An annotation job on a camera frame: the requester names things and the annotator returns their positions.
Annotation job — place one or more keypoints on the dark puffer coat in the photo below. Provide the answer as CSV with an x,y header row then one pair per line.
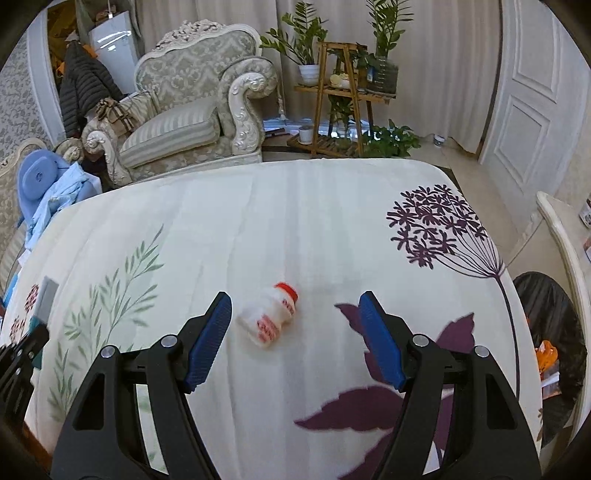
x,y
81,83

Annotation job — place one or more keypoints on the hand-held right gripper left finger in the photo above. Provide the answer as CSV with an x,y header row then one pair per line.
x,y
210,341

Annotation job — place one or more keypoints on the leafy floor plant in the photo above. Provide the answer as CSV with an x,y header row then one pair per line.
x,y
392,141

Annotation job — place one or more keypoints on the bin with black bag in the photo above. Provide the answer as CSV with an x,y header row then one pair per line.
x,y
535,295

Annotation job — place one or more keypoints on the small yellow ornament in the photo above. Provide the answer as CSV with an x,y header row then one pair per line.
x,y
340,81

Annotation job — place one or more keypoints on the dark glass jar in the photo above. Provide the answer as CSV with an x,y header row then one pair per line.
x,y
586,212
588,250

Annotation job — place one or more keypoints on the light blue cloth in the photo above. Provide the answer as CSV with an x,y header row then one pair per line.
x,y
69,184

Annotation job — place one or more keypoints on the tall plant in dark pot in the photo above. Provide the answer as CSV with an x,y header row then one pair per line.
x,y
383,76

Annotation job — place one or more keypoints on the patterned beige sofa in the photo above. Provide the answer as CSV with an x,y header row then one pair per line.
x,y
9,194

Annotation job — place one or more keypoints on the cream side table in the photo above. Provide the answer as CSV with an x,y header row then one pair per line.
x,y
561,230

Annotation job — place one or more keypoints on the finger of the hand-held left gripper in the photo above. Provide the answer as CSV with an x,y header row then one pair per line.
x,y
23,364

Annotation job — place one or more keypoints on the plant in white pot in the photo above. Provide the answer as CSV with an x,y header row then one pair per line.
x,y
309,74

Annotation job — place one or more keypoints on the small can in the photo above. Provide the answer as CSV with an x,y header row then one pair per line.
x,y
439,140

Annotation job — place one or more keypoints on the beige curtain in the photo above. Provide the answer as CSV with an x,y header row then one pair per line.
x,y
438,69

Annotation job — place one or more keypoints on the white standing air conditioner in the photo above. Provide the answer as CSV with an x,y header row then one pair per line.
x,y
115,50

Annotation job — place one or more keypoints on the white panelled door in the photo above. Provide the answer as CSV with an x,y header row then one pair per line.
x,y
526,92

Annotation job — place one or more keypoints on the blue round cushion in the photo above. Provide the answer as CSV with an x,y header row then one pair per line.
x,y
39,173

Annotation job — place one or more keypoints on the wooden plant stand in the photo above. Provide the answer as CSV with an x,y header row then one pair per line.
x,y
323,92

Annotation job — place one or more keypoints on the small white bottle red cap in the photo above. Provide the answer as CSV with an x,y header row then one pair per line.
x,y
265,318

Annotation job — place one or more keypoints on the plaid blanket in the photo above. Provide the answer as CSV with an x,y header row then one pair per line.
x,y
115,113

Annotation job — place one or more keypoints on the teal packet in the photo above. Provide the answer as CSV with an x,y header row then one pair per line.
x,y
47,295

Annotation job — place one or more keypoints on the ornate beige armchair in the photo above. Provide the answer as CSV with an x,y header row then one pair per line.
x,y
194,69

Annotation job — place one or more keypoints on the orange wrapper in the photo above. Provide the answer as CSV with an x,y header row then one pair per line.
x,y
547,355

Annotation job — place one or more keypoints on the small white empty pot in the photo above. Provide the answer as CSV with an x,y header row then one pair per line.
x,y
305,134

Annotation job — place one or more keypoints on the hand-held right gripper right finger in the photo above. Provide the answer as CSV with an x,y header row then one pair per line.
x,y
383,341

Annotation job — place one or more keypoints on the floral printed bed sheet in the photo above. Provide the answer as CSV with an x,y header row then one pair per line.
x,y
277,221

